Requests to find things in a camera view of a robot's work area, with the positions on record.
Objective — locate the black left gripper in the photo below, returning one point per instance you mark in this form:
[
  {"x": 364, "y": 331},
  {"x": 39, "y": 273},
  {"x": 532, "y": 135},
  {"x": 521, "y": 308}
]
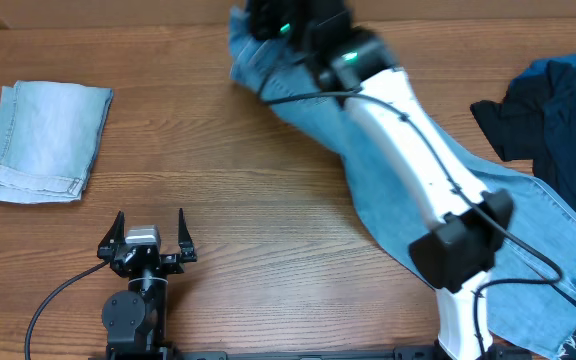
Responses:
[{"x": 146, "y": 256}]

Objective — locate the folded light blue jeans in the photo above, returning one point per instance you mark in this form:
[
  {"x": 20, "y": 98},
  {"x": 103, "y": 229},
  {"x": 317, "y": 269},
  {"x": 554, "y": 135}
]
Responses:
[{"x": 50, "y": 134}]

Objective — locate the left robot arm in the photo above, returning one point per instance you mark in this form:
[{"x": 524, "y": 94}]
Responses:
[{"x": 135, "y": 319}]

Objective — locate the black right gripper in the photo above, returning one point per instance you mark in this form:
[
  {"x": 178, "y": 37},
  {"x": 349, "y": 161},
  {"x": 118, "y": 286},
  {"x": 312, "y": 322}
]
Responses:
[{"x": 266, "y": 18}]

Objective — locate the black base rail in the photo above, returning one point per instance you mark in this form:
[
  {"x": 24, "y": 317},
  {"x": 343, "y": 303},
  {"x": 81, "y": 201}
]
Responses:
[{"x": 426, "y": 352}]

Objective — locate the medium blue denim jeans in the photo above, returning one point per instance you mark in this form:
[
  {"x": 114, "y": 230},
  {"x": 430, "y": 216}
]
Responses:
[{"x": 540, "y": 318}]

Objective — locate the dark navy garment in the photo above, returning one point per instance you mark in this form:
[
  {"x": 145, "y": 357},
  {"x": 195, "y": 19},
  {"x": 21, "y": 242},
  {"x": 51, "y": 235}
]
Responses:
[{"x": 536, "y": 121}]

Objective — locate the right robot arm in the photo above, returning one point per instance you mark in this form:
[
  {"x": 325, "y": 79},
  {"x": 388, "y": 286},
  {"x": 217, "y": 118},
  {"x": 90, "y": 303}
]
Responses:
[{"x": 465, "y": 221}]

